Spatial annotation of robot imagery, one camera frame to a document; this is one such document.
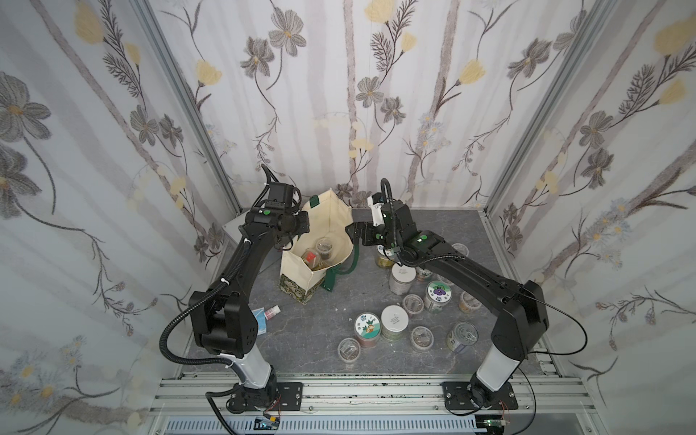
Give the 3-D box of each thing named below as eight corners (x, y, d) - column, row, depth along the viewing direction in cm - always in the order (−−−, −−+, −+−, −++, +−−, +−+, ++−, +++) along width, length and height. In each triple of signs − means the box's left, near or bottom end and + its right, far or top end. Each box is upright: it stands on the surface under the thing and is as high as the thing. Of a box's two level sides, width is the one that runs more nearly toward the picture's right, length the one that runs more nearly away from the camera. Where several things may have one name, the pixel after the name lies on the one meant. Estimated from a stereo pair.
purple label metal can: (448, 353, 84) (456, 345, 78) (444, 332, 88) (451, 323, 82) (473, 353, 84) (483, 346, 78) (467, 332, 88) (476, 323, 82)
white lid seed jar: (380, 341, 86) (382, 330, 78) (378, 317, 91) (381, 304, 84) (405, 341, 86) (411, 330, 79) (402, 317, 91) (407, 304, 84)
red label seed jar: (355, 348, 85) (356, 338, 78) (355, 323, 90) (355, 312, 83) (380, 348, 85) (382, 338, 78) (378, 323, 90) (381, 312, 83)
